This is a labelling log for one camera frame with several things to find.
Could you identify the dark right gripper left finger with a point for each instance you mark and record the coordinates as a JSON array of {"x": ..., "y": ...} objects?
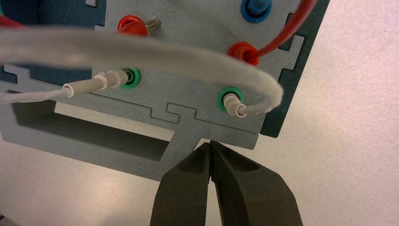
[{"x": 184, "y": 193}]

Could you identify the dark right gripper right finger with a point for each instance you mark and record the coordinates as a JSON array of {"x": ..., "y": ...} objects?
[{"x": 249, "y": 193}]

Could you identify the dark teal grey control box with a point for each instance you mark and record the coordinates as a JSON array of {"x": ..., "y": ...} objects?
[{"x": 187, "y": 93}]

